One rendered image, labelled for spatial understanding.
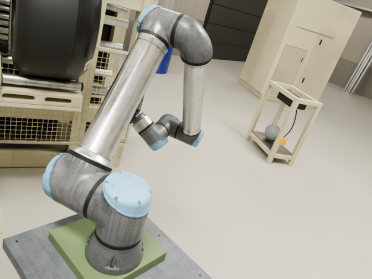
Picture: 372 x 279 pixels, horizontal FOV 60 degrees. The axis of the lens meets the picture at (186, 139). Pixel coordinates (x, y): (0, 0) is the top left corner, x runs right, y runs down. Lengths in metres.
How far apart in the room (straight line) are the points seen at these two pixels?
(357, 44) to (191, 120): 11.37
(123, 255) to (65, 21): 0.90
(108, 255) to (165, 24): 0.75
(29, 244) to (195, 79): 0.80
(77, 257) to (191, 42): 0.78
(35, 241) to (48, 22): 0.79
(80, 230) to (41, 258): 0.15
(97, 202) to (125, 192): 0.09
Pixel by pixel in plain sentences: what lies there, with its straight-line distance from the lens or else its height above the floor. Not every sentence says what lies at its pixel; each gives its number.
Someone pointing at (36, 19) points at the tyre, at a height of 1.20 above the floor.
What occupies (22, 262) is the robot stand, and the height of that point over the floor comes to 0.60.
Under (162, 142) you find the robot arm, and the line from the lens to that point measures 1.47.
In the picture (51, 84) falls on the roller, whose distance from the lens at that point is 1.61.
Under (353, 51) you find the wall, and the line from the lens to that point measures 12.56.
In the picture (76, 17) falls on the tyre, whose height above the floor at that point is 1.24.
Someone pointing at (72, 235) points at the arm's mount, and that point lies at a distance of 1.18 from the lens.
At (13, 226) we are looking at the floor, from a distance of 2.14.
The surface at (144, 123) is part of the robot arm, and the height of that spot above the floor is 0.88.
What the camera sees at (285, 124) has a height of 0.50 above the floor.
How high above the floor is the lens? 1.46
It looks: 24 degrees down
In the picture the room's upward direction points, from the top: 18 degrees clockwise
